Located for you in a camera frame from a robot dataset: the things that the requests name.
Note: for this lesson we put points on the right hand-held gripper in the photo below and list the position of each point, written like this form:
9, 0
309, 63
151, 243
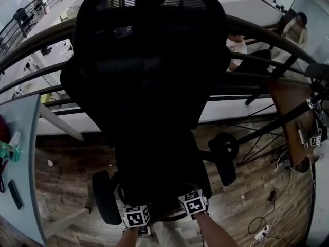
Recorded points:
194, 204

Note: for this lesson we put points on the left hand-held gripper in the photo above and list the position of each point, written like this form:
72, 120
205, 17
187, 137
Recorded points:
136, 216

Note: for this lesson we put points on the black mesh office chair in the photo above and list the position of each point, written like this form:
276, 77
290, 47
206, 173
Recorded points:
144, 73

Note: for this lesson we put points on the person's right forearm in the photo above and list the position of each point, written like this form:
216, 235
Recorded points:
213, 233

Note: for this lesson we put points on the person's left forearm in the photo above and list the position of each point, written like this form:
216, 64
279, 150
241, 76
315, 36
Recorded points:
127, 238

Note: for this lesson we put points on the person's light trousers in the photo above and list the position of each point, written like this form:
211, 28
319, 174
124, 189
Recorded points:
167, 237

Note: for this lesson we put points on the white power strip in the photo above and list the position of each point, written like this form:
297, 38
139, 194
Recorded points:
262, 233

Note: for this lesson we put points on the black power adapter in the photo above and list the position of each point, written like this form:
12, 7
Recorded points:
272, 195

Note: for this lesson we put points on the black coat rack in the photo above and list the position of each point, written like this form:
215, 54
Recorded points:
270, 123

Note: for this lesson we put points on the black smartphone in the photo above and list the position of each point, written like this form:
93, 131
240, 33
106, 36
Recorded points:
15, 194

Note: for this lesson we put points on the white desk with black edge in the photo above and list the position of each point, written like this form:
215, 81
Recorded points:
321, 202

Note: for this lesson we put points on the white and black device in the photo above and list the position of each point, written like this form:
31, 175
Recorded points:
302, 135

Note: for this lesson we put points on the brown wooden side desk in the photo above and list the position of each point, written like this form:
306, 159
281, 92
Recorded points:
288, 107

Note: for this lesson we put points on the idle hand-held gripper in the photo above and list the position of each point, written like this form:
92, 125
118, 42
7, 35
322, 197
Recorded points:
315, 141
320, 114

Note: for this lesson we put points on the light blue table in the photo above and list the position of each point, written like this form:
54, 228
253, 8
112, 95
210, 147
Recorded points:
23, 138

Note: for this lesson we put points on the green water bottle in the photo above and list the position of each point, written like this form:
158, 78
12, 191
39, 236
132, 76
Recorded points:
9, 152

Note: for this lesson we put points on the white paper tag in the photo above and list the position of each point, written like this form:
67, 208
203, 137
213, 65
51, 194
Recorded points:
15, 139

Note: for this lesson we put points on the black metal railing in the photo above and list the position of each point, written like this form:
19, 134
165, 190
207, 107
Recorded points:
270, 38

